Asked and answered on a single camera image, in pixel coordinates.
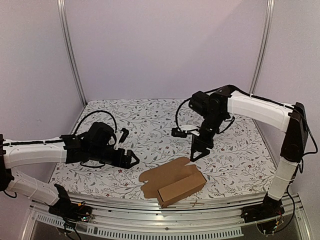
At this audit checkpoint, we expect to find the brown cardboard box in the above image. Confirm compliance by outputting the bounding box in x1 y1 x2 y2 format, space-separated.
138 157 207 209

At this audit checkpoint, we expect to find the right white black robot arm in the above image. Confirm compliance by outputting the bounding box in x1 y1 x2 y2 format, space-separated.
188 85 309 218

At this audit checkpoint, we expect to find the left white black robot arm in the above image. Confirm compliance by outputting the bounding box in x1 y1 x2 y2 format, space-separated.
0 122 140 217

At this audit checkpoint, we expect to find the floral patterned table mat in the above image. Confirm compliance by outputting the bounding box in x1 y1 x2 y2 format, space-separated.
50 99 276 200

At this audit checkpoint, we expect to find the small wooden stick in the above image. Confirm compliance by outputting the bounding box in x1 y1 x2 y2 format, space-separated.
189 199 205 208

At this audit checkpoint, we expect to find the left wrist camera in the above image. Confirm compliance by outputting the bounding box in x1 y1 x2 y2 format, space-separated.
113 127 129 150

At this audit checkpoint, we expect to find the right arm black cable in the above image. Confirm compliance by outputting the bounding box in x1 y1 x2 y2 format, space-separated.
174 98 193 131

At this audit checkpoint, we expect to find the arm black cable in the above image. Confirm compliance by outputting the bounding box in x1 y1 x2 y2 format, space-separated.
174 98 193 131
74 109 118 136

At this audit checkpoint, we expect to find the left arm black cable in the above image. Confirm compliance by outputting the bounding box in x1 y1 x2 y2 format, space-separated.
74 109 118 136

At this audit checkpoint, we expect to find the aluminium front rail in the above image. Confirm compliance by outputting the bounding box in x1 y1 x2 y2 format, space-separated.
21 193 316 240

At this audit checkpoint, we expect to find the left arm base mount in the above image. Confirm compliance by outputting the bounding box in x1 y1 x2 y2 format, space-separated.
48 183 93 222

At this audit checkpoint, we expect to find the right aluminium frame post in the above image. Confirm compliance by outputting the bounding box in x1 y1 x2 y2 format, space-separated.
249 0 275 94

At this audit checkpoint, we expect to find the aluminium frame post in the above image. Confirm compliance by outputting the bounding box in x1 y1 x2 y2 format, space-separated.
249 0 275 94
57 0 87 107

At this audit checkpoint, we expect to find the left aluminium frame post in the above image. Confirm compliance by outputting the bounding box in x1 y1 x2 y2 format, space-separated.
57 0 87 107

